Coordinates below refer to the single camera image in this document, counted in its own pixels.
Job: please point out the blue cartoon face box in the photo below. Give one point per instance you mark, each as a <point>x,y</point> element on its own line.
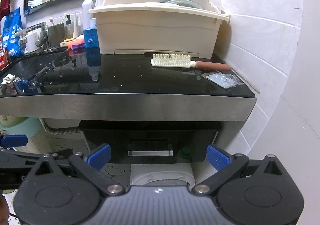
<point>91,38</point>

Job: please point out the clear plastic bag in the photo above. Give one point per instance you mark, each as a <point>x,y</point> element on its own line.
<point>224,80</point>

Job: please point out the white cup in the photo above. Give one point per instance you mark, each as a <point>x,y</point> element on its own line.
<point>32,38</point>

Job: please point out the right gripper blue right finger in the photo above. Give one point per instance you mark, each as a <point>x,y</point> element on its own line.
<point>218,158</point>

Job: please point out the blue snack bag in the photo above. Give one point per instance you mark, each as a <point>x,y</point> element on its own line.
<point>12,25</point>

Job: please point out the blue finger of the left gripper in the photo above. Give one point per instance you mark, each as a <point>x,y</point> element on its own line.
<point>12,141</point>

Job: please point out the purple and orange box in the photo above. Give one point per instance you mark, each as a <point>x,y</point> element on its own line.
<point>74,43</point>

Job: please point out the white plastic bottle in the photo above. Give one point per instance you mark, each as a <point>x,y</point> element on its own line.
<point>86,16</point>

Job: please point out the beige plastic dish rack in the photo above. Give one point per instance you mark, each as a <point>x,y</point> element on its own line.
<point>162,26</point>

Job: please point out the chrome sink faucet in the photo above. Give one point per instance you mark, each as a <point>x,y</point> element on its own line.
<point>41,40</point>

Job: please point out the cream perforated laundry basket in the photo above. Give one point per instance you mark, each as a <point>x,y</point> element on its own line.
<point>39,143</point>

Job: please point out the white brush with brown handle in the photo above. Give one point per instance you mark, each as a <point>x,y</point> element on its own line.
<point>184,61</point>

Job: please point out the black drawer with metal handle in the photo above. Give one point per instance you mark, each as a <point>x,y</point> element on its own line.
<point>147,142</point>

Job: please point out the dark green mug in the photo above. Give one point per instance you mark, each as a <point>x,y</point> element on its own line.
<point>56,34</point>

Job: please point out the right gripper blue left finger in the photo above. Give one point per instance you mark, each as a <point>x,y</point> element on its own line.
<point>99,157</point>

